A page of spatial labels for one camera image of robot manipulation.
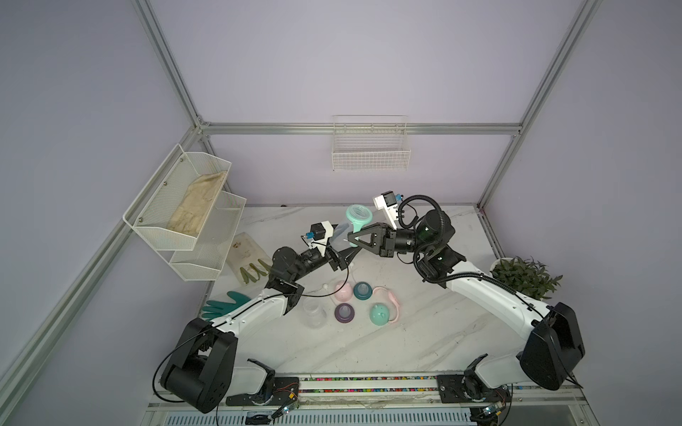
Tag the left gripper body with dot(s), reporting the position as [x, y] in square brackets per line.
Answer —
[332, 260]

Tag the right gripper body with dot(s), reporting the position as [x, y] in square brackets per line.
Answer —
[402, 242]

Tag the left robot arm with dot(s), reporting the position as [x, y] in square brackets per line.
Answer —
[202, 370]

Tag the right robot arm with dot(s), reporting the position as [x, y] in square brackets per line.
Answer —
[553, 344]

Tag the clear baby bottle left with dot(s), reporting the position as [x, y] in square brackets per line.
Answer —
[314, 314]

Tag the pink bottle cap centre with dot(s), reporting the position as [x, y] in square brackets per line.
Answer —
[343, 292]

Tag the teal nipple collar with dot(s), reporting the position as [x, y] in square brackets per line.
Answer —
[362, 291]

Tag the purple nipple collar front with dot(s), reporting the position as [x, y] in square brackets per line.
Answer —
[344, 313]

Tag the teal bottle cap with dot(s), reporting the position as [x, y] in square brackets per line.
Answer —
[379, 314]

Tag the beige glove on table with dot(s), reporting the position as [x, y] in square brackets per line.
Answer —
[248, 261]

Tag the green rubber glove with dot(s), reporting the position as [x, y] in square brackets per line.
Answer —
[214, 309]

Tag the white mesh lower shelf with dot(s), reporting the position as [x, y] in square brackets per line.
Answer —
[206, 261]

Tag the potted green plant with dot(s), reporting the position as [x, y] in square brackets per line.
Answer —
[527, 276]

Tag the beige cloth glove in shelf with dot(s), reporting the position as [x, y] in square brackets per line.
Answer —
[189, 217]

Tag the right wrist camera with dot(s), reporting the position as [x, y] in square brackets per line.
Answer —
[388, 203]

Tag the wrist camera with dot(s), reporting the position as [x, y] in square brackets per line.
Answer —
[388, 203]
[318, 236]

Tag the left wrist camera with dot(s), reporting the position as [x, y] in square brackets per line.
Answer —
[318, 236]

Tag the white wire wall basket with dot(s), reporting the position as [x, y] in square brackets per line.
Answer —
[370, 143]

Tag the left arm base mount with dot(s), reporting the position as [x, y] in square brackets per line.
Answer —
[256, 384]

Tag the aluminium front rail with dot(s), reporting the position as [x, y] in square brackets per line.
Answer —
[399, 390]

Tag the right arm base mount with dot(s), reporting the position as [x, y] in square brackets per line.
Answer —
[464, 387]

